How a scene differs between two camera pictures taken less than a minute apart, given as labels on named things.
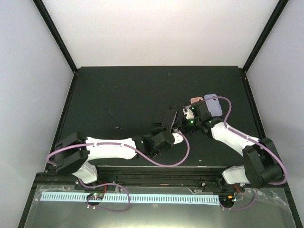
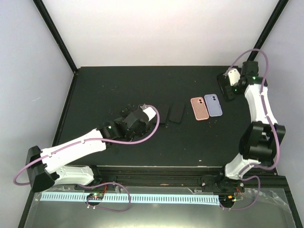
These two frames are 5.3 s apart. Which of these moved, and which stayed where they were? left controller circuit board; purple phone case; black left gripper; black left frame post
Moved: black left gripper
Stayed: black left frame post; purple phone case; left controller circuit board
